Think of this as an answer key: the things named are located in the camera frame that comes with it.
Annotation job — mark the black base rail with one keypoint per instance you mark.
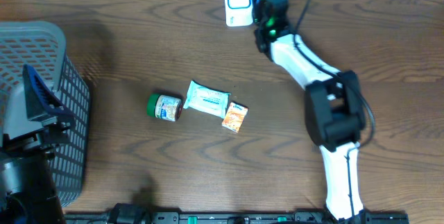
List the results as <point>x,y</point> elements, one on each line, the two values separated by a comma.
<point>246,218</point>

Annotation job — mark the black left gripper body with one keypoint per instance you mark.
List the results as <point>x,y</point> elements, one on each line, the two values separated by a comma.
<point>50,117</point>

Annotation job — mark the grey plastic mesh basket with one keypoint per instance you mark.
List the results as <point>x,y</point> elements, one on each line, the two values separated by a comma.
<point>42,45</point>

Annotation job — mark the green lid jar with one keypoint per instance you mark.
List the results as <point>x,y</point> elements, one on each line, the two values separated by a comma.
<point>164,107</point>

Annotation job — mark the orange tissue pack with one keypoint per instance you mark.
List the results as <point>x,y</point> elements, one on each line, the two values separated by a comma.
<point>234,117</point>

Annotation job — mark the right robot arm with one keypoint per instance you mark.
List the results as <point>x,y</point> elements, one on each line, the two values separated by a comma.
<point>335,110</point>

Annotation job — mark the white barcode scanner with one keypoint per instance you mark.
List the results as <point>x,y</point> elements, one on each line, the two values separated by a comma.
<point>238,13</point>

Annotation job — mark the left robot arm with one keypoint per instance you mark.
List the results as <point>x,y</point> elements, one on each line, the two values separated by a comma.
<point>27,186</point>

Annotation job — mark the teal wet wipes pack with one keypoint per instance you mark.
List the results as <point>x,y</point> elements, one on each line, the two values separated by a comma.
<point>206,100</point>

